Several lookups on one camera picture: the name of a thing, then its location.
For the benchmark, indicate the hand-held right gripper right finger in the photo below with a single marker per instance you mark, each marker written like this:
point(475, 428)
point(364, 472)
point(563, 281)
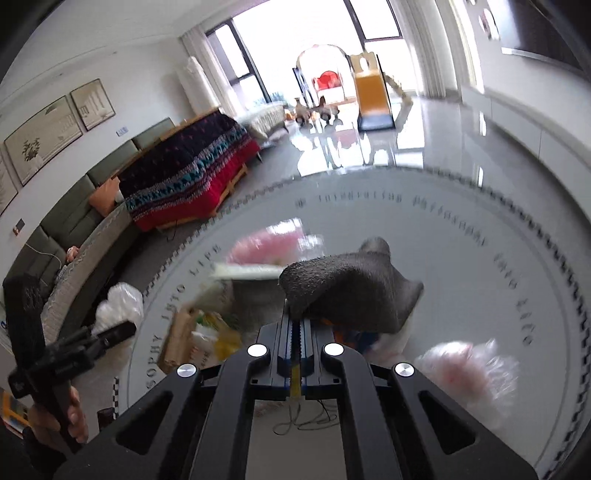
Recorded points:
point(314, 369)

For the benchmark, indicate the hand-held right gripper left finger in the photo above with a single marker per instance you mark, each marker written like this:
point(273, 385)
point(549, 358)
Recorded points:
point(286, 369)

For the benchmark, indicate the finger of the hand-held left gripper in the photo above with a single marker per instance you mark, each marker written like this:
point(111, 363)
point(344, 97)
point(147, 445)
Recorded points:
point(115, 336)

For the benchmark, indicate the grey cloth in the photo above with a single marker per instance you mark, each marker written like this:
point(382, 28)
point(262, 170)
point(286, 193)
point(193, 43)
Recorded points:
point(351, 290)

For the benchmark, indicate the beige printed snack packet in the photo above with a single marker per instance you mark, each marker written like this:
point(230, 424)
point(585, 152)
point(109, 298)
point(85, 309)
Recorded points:
point(244, 272)

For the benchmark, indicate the person's left forearm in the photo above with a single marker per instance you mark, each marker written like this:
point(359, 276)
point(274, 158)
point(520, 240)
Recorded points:
point(27, 454)

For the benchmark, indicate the person's left hand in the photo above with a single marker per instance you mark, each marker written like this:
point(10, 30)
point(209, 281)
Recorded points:
point(79, 424)

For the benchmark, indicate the white plastic bag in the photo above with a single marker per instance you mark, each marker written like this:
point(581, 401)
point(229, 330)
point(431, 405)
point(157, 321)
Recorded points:
point(120, 304)

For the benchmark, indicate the black thread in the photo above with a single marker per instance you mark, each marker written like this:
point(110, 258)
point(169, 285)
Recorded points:
point(304, 420)

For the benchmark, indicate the colourful crumpled wrapper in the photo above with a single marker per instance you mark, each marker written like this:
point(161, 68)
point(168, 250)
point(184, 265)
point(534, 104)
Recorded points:
point(388, 344)

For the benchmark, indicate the green brown snack packet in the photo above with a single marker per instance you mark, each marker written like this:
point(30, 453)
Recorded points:
point(194, 337)

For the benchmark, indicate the green sofa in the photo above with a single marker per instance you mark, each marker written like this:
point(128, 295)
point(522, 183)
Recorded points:
point(69, 221)

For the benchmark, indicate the pink clear plastic bag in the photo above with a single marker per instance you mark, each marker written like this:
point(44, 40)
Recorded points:
point(466, 378)
point(268, 247)

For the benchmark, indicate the orange cushion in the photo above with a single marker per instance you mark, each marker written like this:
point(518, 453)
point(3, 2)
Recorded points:
point(105, 196)

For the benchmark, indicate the dark red patterned blanket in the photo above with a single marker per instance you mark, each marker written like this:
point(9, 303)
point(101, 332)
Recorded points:
point(184, 170)

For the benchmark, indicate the large framed picture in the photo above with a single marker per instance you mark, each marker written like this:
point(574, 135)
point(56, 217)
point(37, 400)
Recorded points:
point(44, 138)

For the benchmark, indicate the small framed picture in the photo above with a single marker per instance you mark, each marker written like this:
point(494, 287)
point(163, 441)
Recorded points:
point(92, 104)

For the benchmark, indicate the cream sofa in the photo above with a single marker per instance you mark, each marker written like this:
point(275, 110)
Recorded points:
point(265, 120)

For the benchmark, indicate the ride-on toy animals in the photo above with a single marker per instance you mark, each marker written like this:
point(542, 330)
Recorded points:
point(318, 110)

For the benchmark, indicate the white standing air conditioner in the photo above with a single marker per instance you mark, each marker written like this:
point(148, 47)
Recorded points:
point(198, 87)

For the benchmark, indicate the white arched playhouse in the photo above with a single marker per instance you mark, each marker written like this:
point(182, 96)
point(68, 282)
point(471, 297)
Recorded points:
point(325, 74)

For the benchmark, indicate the white low cabinet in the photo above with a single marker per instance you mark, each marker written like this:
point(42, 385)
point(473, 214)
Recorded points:
point(531, 124)

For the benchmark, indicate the white curtain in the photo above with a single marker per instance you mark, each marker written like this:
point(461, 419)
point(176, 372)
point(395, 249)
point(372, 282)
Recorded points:
point(427, 46)

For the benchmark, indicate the wooden pallet frame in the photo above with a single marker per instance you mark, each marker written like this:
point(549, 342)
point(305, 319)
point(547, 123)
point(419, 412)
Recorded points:
point(231, 184)

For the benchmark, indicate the wall television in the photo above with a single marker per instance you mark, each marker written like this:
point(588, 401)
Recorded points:
point(545, 27)

